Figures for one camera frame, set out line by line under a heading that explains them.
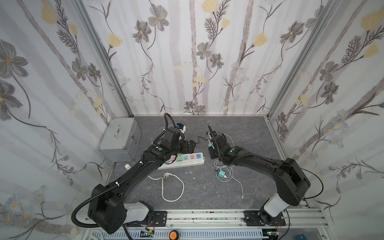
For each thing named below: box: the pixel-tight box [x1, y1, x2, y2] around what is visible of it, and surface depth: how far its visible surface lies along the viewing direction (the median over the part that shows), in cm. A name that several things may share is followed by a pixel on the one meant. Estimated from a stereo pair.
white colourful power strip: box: [157, 152, 206, 170], surface depth 94 cm
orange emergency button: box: [169, 230, 179, 240], surface depth 64 cm
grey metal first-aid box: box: [98, 117, 142, 162], surface depth 90 cm
